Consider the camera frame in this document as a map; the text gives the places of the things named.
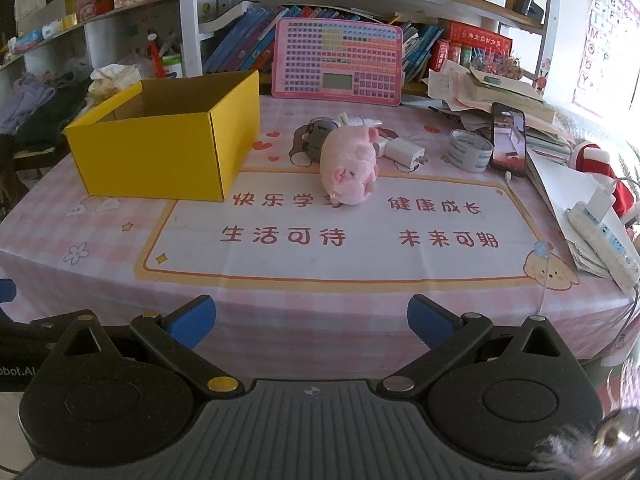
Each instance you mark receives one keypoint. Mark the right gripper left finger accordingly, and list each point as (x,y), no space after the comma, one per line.
(172,338)

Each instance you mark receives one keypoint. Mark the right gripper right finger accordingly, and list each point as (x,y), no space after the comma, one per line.
(451,341)

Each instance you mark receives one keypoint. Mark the clear tape roll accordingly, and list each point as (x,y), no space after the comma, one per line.
(469,151)

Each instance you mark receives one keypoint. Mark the white power adapter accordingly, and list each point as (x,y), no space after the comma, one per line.
(406,156)

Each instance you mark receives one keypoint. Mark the pink plush pig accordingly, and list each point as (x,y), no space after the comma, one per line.
(349,165)

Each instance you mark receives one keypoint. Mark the grey toy car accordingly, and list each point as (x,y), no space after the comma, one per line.
(316,133)

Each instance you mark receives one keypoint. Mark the pink printed table mat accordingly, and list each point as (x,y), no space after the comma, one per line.
(296,277)

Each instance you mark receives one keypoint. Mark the white power strip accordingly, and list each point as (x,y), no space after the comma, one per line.
(598,225)

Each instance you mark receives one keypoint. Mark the yellow cardboard box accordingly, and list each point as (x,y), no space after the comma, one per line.
(174,139)

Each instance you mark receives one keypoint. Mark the black smartphone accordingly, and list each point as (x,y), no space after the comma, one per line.
(508,136)

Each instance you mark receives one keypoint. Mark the pile of clothes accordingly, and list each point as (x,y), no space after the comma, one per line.
(39,111)

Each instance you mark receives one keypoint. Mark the stack of papers and books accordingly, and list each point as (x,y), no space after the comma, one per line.
(465,89)

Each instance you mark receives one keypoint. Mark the tissue pack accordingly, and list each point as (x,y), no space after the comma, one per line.
(110,80)

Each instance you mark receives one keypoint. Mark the red dictionary box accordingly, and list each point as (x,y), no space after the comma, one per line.
(476,37)

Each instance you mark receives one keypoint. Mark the pink learning keyboard tablet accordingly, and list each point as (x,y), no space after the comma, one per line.
(337,60)

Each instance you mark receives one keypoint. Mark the row of blue books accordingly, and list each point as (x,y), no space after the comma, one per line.
(239,39)

